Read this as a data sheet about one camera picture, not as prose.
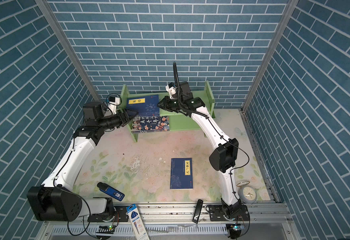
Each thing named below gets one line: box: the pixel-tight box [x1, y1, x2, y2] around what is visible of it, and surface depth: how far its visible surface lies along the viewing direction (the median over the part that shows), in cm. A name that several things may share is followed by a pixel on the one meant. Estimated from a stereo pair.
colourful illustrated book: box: [131, 115, 170, 133], surface depth 93 cm
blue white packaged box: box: [126, 203, 150, 240], surface depth 71 cm
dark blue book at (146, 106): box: [126, 94, 160, 117], surface depth 83 cm
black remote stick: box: [192, 199, 204, 224], surface depth 74 cm
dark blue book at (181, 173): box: [170, 157, 194, 190], surface depth 88 cm
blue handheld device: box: [97, 182, 125, 202], surface depth 80 cm
